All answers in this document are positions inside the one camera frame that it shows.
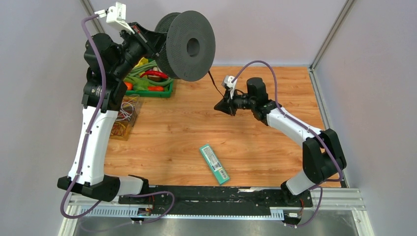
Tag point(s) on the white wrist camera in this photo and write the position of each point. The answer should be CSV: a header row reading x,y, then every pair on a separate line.
x,y
230,86
116,17

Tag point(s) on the orange toy sausage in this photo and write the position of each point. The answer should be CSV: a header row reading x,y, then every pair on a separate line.
x,y
156,88

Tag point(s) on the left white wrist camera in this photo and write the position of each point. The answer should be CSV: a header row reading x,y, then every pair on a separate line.
x,y
116,17

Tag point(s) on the toy napa cabbage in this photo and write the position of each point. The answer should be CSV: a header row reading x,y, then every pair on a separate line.
x,y
142,61

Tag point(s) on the teal rectangular box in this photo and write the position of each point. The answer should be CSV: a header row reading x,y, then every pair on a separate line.
x,y
214,164

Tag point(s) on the red toy chili pepper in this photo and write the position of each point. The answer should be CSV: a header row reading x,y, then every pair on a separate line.
x,y
154,73

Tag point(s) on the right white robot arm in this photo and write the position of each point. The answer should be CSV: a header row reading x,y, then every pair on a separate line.
x,y
322,154

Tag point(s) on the green toy leaf vegetable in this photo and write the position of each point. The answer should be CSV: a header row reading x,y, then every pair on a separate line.
x,y
138,83

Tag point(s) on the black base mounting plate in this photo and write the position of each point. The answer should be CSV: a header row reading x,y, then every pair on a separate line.
x,y
216,200

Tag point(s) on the green plastic tray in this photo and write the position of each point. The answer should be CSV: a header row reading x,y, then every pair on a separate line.
x,y
146,93

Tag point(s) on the orange toy carrot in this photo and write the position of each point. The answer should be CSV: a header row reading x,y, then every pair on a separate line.
x,y
129,86

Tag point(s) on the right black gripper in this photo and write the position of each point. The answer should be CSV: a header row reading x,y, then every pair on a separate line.
x,y
226,105

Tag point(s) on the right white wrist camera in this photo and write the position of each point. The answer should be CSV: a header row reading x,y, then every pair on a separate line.
x,y
230,86

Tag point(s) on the green toy long beans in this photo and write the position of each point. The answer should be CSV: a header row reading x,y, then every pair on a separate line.
x,y
155,81

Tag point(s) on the dark grey cable spool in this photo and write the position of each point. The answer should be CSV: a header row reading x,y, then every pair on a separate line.
x,y
189,50

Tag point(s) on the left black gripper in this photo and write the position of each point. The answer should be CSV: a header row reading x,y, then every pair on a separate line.
x,y
151,42

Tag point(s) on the clear box of wires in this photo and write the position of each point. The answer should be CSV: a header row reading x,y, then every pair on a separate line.
x,y
126,118

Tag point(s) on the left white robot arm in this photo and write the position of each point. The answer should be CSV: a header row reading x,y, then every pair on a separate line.
x,y
108,64

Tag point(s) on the aluminium frame rail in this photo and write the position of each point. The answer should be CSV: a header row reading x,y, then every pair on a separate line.
x,y
338,203

